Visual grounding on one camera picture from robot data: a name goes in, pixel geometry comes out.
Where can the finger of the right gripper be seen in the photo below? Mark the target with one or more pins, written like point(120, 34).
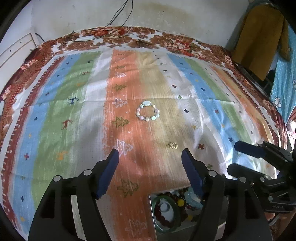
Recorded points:
point(246, 175)
point(250, 148)

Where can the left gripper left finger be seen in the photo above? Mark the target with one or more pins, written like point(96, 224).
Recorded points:
point(54, 219)

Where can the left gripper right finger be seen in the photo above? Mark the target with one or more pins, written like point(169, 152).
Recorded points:
point(245, 218)

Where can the green jade bangle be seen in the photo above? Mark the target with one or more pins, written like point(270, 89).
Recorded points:
point(163, 204)

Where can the person's right hand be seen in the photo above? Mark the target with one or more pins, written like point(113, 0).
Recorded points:
point(272, 217)

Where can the silver metal tin box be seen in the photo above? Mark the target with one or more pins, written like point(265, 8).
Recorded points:
point(190, 207)

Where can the blue dotted cartoon cloth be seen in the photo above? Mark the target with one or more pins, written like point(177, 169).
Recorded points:
point(283, 90)

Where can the mustard yellow hanging garment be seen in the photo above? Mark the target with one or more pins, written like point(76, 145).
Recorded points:
point(264, 32)

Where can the striped colourful bed mat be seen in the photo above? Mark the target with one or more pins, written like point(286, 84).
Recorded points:
point(129, 120)

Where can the white wooden headboard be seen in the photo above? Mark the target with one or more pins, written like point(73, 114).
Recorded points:
point(13, 57)

